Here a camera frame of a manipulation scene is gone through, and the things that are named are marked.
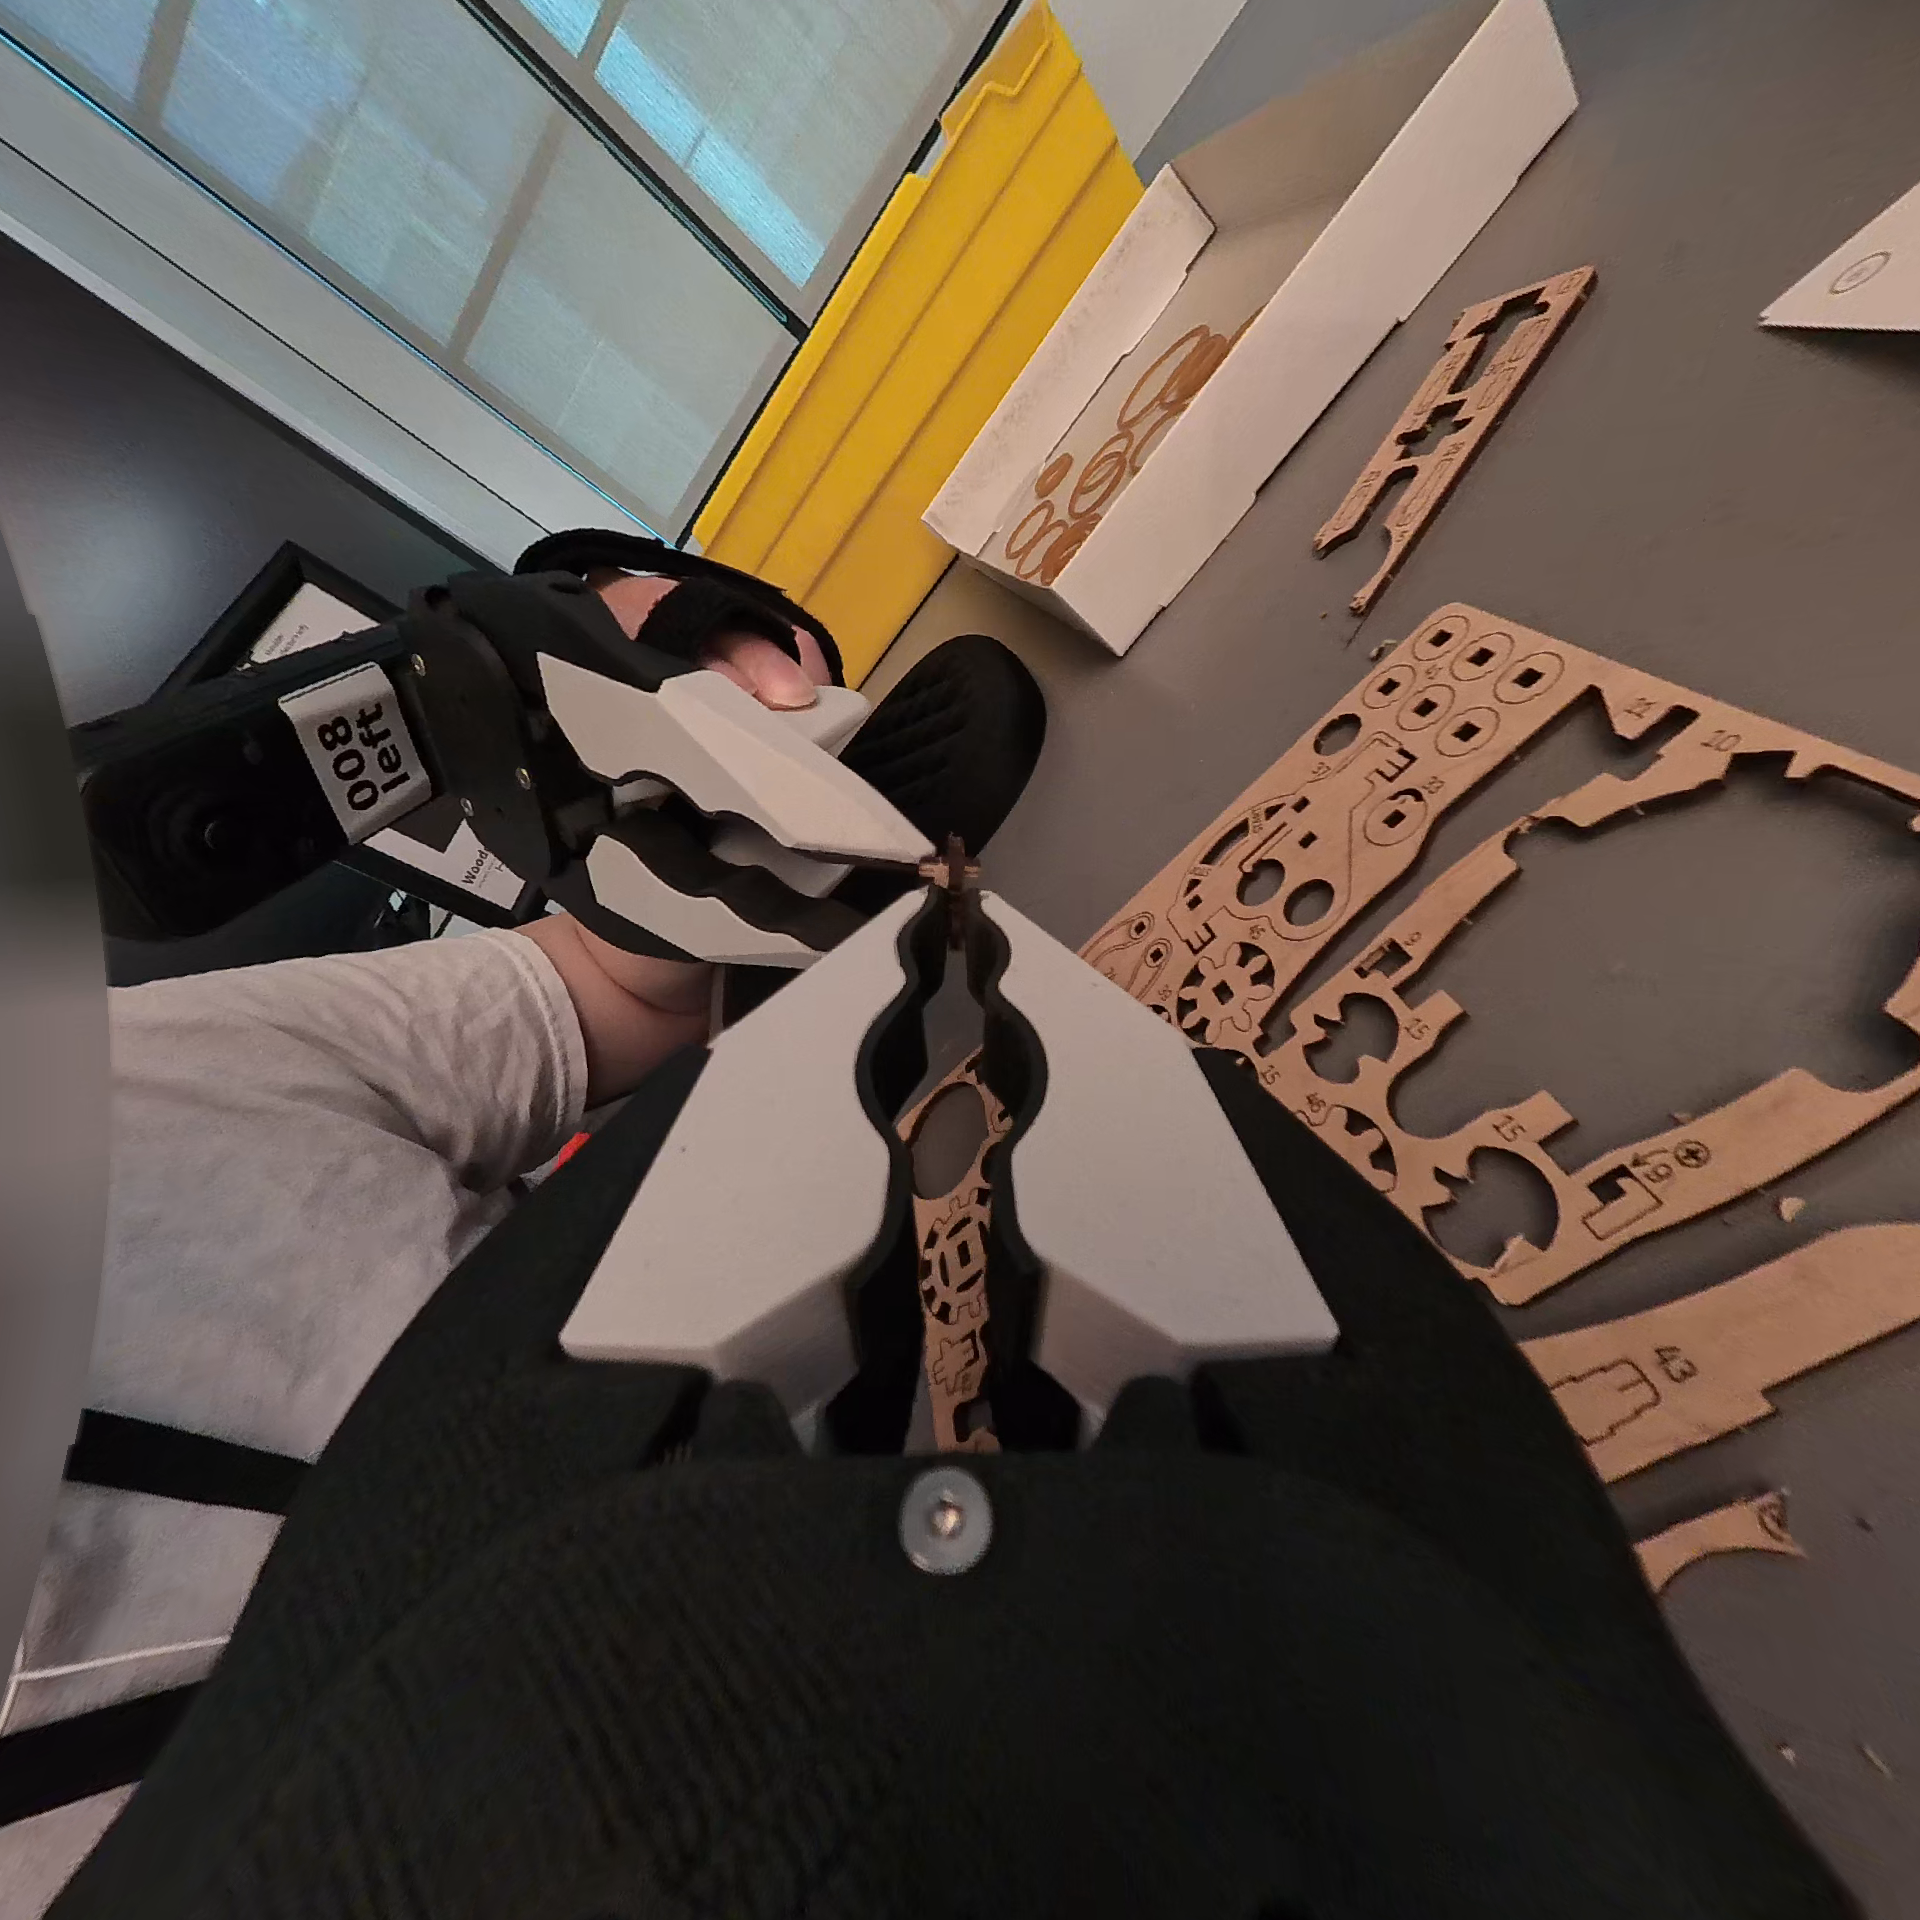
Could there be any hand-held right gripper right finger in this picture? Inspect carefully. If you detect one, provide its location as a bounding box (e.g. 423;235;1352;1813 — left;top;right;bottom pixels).
985;884;1342;1423

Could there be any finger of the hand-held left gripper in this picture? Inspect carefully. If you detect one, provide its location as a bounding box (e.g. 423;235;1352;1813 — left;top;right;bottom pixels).
573;823;876;970
535;648;935;902

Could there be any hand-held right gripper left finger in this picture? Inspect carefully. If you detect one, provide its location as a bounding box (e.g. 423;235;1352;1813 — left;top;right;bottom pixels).
557;884;928;1413

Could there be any person's left forearm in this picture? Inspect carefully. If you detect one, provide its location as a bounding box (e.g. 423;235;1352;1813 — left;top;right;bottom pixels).
91;926;590;1477

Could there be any person's left hand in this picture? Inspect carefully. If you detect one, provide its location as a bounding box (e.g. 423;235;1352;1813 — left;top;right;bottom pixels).
515;614;828;1121

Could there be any black padded chair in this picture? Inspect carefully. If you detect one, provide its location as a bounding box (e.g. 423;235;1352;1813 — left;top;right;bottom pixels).
832;635;1048;918

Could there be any black box with paper label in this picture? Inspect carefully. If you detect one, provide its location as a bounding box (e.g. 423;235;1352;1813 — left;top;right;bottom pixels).
150;540;530;921

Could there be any pile of rubber bands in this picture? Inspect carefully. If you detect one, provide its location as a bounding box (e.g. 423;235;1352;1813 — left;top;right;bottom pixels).
1001;307;1270;591

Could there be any yellow plastic bin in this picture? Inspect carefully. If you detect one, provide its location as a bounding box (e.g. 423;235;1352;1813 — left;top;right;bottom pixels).
685;0;1154;650

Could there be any large laser-cut wooden sheet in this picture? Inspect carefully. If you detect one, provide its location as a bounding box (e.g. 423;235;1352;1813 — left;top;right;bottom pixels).
852;604;1920;1597

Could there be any small wooden sheet fragment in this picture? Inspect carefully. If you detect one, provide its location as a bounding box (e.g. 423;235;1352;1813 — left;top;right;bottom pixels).
1314;266;1597;619

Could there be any white cardboard box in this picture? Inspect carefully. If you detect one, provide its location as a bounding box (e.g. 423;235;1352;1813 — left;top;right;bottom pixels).
917;0;1579;658

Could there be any illustrated instruction booklet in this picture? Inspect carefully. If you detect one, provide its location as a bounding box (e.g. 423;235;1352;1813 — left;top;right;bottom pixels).
1758;192;1920;371

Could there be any window with grey frame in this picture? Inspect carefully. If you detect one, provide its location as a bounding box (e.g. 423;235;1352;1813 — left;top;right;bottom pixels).
0;0;1052;546

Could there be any white cloth with black straps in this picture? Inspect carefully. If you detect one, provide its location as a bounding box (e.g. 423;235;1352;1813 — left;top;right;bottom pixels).
0;1407;301;1920

